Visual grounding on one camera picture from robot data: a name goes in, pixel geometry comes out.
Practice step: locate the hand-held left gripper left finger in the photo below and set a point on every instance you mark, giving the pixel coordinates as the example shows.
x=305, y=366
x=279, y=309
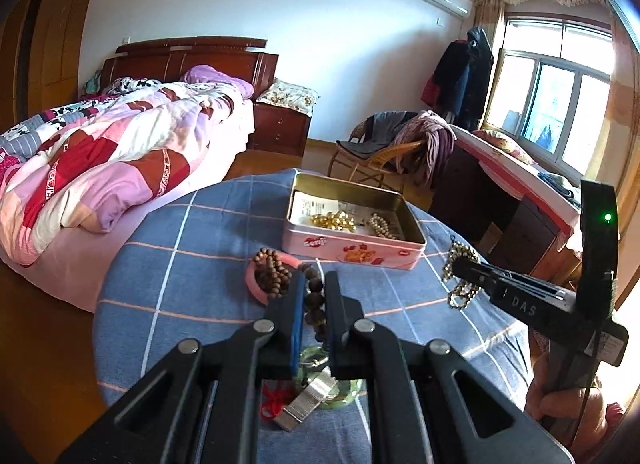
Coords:
x=297, y=316

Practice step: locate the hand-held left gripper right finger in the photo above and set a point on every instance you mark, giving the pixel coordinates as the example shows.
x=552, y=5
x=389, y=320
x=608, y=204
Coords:
x=332, y=316

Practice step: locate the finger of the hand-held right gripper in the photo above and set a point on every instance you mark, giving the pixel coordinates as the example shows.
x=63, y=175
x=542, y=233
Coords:
x=475, y=271

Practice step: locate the pink bangle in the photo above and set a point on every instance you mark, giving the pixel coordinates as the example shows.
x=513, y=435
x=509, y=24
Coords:
x=250, y=285

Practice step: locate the pink tin box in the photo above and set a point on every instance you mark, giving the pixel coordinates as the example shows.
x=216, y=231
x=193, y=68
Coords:
x=350, y=254

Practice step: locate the silver metal watch band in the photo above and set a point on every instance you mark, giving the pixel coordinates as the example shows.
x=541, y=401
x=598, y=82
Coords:
x=305, y=404

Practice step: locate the person's right hand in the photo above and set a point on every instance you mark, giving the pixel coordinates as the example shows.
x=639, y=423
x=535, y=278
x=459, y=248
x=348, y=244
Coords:
x=592, y=419

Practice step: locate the dark wooden desk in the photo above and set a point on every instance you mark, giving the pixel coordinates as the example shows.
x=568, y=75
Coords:
x=475, y=199

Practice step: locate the folded blue clothes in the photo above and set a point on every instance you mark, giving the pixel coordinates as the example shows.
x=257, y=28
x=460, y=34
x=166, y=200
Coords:
x=560, y=186

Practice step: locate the red and white desk cloth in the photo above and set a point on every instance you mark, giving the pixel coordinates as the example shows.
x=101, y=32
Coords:
x=515, y=179

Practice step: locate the blue plaid tablecloth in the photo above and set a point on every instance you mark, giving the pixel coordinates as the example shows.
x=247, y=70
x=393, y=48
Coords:
x=200, y=269

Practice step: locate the white paper sheet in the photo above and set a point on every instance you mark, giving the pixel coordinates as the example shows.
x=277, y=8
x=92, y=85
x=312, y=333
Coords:
x=310, y=206

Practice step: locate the long floral pillow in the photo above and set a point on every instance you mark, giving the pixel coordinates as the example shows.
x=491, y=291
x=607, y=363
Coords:
x=502, y=144

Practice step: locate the mauve garment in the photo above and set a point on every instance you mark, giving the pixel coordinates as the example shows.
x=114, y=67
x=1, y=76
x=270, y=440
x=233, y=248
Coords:
x=432, y=144

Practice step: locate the wicker chair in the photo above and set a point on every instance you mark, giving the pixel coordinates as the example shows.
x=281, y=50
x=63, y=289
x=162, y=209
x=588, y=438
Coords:
x=370, y=164

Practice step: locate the window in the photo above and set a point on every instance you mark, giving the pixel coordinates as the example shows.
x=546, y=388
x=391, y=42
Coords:
x=550, y=104

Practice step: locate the dark grey jacket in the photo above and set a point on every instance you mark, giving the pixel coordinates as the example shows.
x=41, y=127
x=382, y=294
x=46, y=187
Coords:
x=380, y=131

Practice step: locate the bed with pink sheet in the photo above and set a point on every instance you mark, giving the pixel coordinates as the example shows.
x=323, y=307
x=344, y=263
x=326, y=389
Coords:
x=230, y=154

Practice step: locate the dark wooden nightstand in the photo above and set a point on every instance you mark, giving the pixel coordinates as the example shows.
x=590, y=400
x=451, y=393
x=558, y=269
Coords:
x=280, y=129

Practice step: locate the hanging dark coats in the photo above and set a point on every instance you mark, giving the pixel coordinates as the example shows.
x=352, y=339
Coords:
x=465, y=79

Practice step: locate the small floral pillow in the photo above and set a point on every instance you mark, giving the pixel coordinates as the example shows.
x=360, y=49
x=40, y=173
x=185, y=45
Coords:
x=290, y=94

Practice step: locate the pink patchwork quilt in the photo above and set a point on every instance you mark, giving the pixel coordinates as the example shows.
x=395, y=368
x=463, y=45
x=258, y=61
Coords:
x=110, y=154

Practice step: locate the purple pillow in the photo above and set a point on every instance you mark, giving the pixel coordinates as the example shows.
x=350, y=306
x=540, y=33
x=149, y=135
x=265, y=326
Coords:
x=215, y=76

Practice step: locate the dark wooden headboard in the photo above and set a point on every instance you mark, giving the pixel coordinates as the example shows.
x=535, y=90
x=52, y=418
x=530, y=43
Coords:
x=175, y=56

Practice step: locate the teal bag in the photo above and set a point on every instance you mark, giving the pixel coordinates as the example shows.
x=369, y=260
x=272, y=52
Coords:
x=94, y=81

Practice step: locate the brown wooden wardrobe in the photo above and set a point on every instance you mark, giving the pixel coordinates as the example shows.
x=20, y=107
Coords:
x=55, y=34

